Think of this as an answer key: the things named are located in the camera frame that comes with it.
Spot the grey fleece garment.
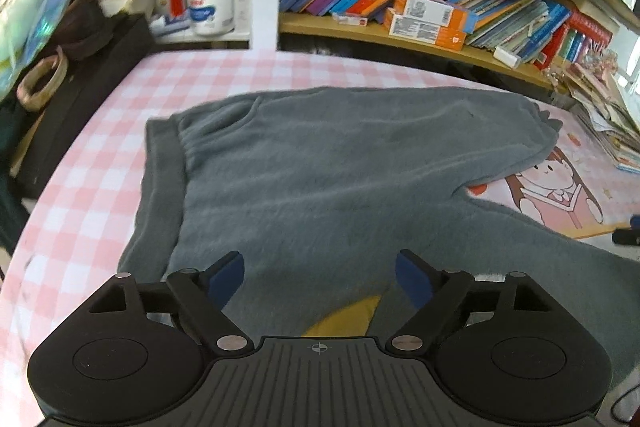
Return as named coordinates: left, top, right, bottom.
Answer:
left=119, top=88, right=639, bottom=381

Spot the pile of papers and booklets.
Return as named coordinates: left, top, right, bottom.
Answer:
left=556, top=64, right=639, bottom=173

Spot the pink checkered cartoon table mat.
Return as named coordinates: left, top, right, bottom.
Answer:
left=0, top=48, right=640, bottom=427

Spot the white charger block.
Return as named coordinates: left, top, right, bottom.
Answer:
left=494, top=46, right=522, bottom=69

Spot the black bag at table edge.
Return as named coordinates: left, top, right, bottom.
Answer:
left=1, top=0, right=154, bottom=254

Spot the lower orange white box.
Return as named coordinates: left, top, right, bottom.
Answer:
left=383, top=8, right=466, bottom=51

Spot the orange white box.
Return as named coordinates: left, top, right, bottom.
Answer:
left=393, top=0, right=480, bottom=34
left=383, top=8, right=466, bottom=51

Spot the small red white box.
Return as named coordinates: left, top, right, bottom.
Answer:
left=332, top=13, right=369, bottom=27

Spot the upper orange white box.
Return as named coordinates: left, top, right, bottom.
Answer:
left=393, top=0, right=480, bottom=34

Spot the green lid white jar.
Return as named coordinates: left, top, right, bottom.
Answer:
left=188, top=0, right=234, bottom=37

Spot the beige bracelet ring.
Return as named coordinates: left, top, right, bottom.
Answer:
left=15, top=46, right=70, bottom=113

